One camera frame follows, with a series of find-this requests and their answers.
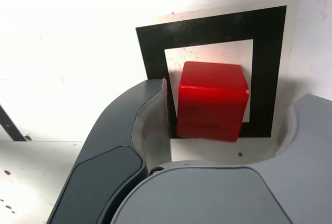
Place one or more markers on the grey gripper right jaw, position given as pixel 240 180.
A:
pixel 207 198

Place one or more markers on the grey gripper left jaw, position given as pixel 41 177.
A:
pixel 116 136

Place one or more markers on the red cube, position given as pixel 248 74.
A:
pixel 211 104

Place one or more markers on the black tape square outline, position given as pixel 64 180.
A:
pixel 267 53

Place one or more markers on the black tape strip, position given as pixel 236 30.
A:
pixel 10 125

